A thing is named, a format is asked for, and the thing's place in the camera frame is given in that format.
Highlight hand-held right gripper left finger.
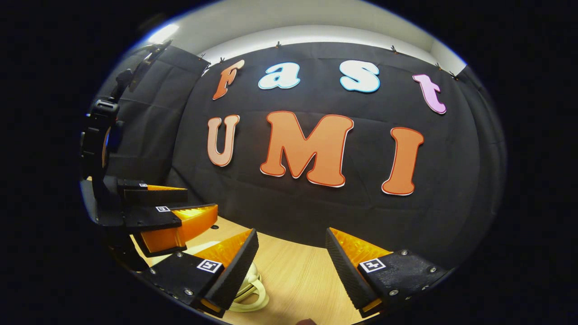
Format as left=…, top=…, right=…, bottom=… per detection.
left=147, top=228, right=260, bottom=317

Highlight pale yellow suitcase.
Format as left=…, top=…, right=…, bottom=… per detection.
left=185, top=241, right=270, bottom=313

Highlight row of black cloth clips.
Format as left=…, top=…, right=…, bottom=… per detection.
left=198, top=41, right=459, bottom=79

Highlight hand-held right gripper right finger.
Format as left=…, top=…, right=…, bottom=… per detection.
left=326, top=227, right=447, bottom=318

